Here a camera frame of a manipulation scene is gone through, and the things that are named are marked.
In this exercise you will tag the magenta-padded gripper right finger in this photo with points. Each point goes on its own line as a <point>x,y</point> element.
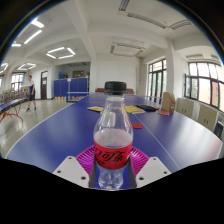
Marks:
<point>151,170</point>

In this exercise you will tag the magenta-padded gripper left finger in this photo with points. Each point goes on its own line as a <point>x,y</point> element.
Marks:
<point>71,170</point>

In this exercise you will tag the clear bottle with red label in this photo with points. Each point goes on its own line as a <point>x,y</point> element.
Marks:
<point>112,150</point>

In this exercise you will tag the flat round red coaster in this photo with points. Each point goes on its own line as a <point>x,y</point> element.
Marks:
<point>137,125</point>

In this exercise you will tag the red table tennis paddle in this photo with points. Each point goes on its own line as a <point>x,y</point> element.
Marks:
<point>156,108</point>
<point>163,112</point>

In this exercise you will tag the black paddle case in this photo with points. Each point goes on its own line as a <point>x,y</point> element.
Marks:
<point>146,107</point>

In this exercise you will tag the large yellow book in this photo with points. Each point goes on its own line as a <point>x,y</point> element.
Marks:
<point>135,109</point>

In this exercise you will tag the small yellow and blue book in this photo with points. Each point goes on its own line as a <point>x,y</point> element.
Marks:
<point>95,108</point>

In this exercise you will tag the brown cardboard box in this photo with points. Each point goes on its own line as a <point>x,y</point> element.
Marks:
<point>168,102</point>

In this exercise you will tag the beige cabinet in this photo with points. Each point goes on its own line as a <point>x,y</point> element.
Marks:
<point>207,117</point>
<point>185,107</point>

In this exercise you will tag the brown armchair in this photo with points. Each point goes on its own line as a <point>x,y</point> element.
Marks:
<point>130,91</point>
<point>99,90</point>

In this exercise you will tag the blue partition boards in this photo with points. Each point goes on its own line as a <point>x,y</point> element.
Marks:
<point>71,86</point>

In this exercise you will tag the person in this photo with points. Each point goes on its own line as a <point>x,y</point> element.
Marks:
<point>31,91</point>

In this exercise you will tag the dark door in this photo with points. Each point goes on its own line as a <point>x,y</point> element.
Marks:
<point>44,86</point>

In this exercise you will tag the blue table with red legs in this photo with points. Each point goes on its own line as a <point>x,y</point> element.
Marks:
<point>10,106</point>

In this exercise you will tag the tall dark-framed window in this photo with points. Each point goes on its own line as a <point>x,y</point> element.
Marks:
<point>156,80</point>

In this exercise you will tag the colourful shelf unit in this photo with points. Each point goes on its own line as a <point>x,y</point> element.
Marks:
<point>11,94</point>

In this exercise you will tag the wide dark-framed window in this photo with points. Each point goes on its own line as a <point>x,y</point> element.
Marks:
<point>205,85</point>

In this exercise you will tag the small bright window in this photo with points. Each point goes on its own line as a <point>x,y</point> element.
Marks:
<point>17,81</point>

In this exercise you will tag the ceiling lights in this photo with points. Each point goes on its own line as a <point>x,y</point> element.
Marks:
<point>60,52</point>

